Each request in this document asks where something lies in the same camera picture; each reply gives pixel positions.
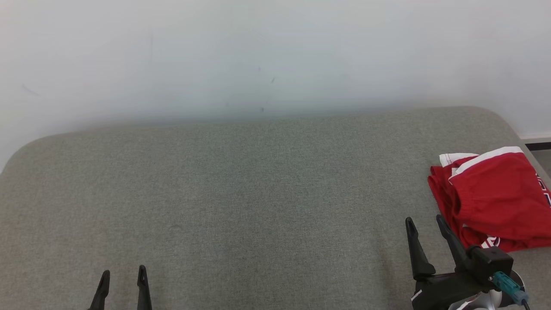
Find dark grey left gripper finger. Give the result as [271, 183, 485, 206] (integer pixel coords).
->
[88, 270, 111, 310]
[136, 265, 153, 310]

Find grey fabric sofa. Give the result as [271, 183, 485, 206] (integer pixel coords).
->
[0, 106, 551, 310]

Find white skirting board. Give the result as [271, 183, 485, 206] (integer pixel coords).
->
[518, 133, 551, 151]

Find teal cable connector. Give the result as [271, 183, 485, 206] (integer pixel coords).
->
[490, 271, 529, 306]

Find red shorts with white stripe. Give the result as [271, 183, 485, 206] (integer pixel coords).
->
[427, 146, 548, 242]

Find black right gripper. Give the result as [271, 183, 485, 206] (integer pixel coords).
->
[405, 214, 498, 310]

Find red jersey with black lettering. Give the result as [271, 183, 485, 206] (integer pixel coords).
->
[438, 152, 551, 254]

